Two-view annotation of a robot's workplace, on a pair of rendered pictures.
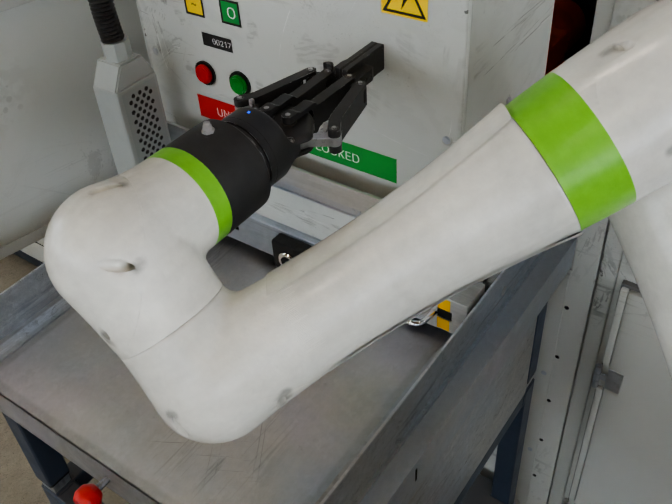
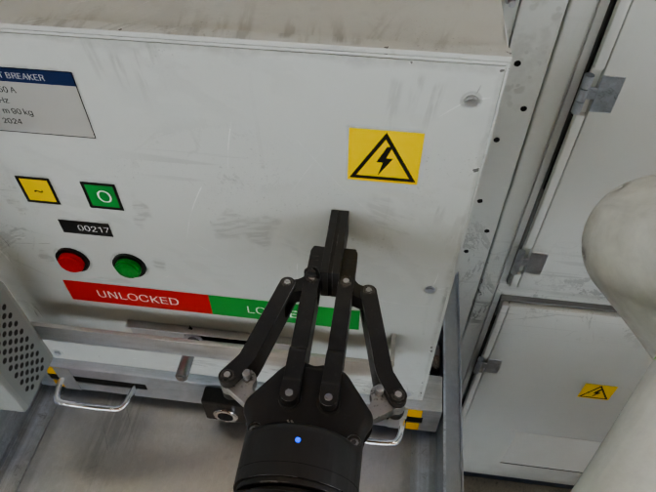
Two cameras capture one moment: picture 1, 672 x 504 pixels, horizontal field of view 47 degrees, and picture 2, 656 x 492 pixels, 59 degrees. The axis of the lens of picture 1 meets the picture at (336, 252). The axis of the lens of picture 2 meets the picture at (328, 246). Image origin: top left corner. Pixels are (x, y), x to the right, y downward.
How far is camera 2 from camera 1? 0.50 m
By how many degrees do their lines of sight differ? 23
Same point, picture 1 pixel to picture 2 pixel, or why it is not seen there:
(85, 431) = not seen: outside the picture
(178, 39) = (20, 229)
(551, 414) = not seen: hidden behind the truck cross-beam
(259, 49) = (155, 229)
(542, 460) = not seen: hidden behind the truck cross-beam
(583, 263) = (463, 289)
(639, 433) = (513, 392)
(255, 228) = (170, 386)
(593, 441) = (472, 405)
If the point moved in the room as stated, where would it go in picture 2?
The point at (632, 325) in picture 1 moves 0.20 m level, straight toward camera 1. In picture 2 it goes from (512, 327) to (544, 436)
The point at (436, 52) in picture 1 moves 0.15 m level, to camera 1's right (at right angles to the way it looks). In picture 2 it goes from (426, 213) to (557, 153)
